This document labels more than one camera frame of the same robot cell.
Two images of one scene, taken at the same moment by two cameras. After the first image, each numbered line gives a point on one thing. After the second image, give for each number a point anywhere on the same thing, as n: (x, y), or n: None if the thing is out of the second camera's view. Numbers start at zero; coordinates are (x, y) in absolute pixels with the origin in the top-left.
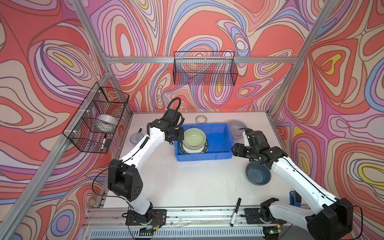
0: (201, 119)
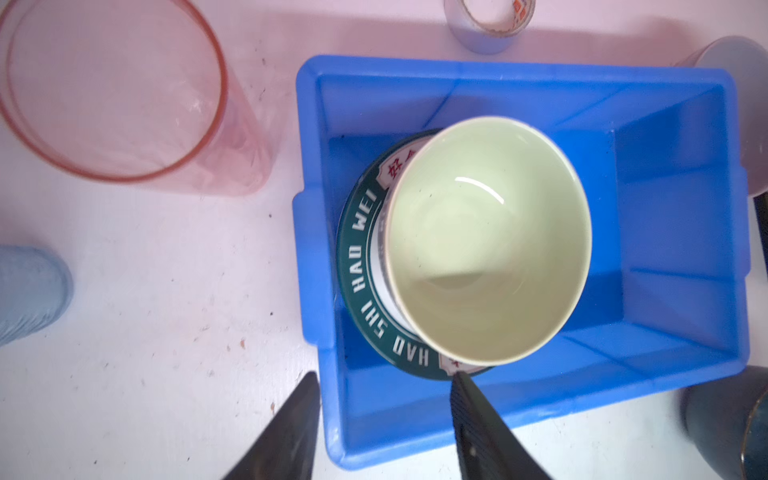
0: (487, 26)
